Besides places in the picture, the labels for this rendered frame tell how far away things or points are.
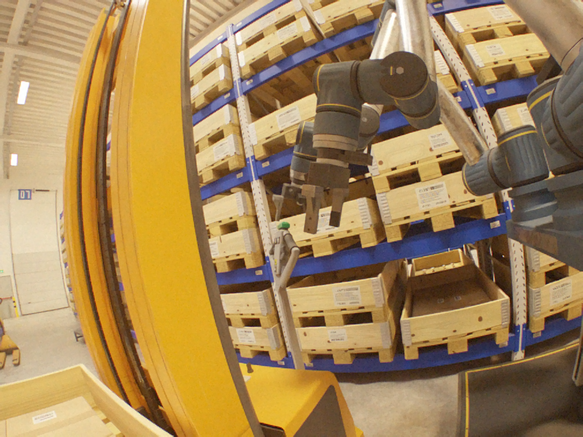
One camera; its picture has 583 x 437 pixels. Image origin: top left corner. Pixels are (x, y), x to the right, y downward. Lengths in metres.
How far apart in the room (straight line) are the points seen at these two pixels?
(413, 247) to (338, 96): 1.38
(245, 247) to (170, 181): 1.75
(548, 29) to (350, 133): 0.48
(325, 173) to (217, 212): 1.98
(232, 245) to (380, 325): 1.42
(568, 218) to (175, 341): 0.87
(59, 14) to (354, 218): 8.24
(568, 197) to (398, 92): 0.50
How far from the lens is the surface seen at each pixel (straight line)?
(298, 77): 2.81
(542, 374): 1.62
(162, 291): 0.46
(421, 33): 0.78
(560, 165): 0.73
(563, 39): 0.56
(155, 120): 0.55
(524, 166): 1.11
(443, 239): 1.80
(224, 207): 2.37
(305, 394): 0.77
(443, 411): 1.93
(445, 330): 1.92
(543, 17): 0.58
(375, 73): 0.55
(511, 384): 1.56
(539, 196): 1.11
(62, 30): 8.70
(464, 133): 1.29
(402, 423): 1.87
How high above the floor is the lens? 1.33
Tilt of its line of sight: 5 degrees up
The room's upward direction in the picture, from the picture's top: 12 degrees counter-clockwise
